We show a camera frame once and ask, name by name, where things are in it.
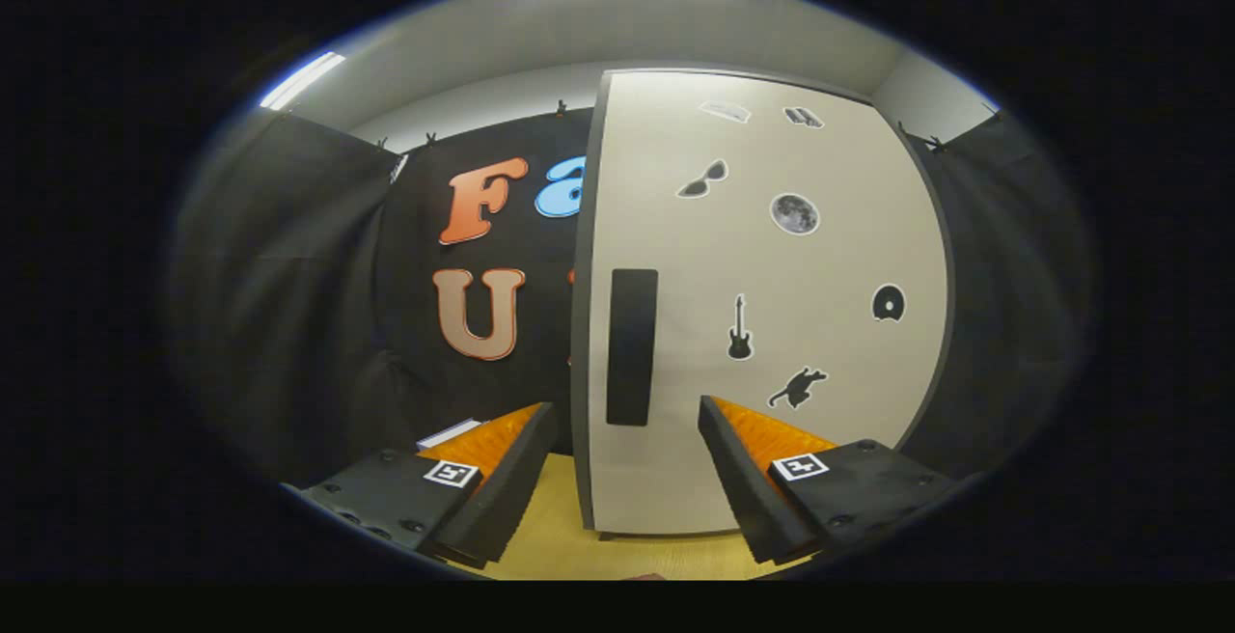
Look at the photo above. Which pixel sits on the stack of purple white booklets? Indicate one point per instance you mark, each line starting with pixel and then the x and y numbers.
pixel 449 433

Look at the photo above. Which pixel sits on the black backdrop cloth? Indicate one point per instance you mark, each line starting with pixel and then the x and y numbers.
pixel 289 305

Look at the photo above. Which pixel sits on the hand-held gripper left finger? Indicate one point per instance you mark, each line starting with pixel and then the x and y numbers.
pixel 511 479

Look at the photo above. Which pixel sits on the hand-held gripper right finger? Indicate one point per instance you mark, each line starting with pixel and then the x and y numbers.
pixel 743 479

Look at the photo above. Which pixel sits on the narrow ceiling light strip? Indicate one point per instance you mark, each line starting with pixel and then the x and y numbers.
pixel 302 81

